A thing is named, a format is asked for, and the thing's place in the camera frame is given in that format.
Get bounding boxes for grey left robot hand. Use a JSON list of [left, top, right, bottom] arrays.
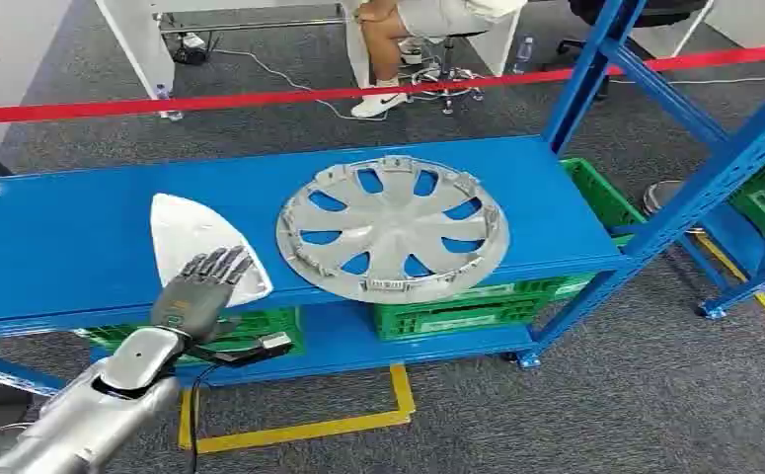
[[151, 246, 255, 344]]

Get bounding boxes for white triangular plastic panel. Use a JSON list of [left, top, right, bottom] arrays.
[[149, 193, 274, 309]]

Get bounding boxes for green plastic crate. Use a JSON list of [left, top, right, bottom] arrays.
[[376, 310, 544, 343], [728, 148, 765, 257], [552, 158, 649, 302], [373, 279, 557, 315], [84, 307, 305, 366]]

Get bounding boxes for blue metal shelf rack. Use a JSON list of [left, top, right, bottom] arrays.
[[0, 0, 765, 400], [676, 150, 765, 322]]

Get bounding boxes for clear water bottle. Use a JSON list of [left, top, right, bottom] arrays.
[[512, 36, 536, 75], [154, 83, 185, 123]]

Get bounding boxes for red barrier belt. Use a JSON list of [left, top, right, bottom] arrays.
[[0, 40, 765, 126]]

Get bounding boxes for silver wheel hubcap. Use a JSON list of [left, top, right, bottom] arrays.
[[274, 154, 510, 305]]

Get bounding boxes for white desk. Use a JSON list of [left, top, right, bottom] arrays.
[[94, 0, 524, 100]]

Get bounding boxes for seated person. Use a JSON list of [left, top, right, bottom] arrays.
[[348, 0, 528, 119]]

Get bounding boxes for chrome swivel stool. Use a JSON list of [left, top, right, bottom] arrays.
[[411, 33, 486, 117]]

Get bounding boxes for chrome stanchion base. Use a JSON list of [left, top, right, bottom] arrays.
[[641, 180, 708, 235]]

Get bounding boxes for black office chair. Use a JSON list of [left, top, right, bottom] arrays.
[[555, 0, 711, 103]]

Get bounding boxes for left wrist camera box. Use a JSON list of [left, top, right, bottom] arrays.
[[224, 332, 294, 367]]

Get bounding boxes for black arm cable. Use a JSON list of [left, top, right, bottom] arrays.
[[188, 361, 225, 474]]

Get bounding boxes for white floor cable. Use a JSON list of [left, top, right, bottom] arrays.
[[213, 47, 390, 123]]

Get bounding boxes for thin white cable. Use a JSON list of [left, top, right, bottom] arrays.
[[609, 74, 765, 86]]

